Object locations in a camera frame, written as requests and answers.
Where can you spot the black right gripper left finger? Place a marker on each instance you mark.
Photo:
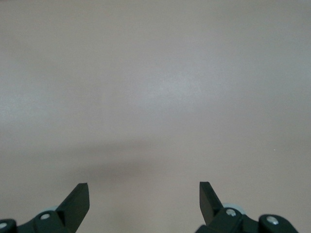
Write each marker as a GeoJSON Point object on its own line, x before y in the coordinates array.
{"type": "Point", "coordinates": [70, 213]}

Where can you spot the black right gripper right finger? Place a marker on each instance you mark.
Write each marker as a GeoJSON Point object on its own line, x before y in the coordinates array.
{"type": "Point", "coordinates": [213, 213]}

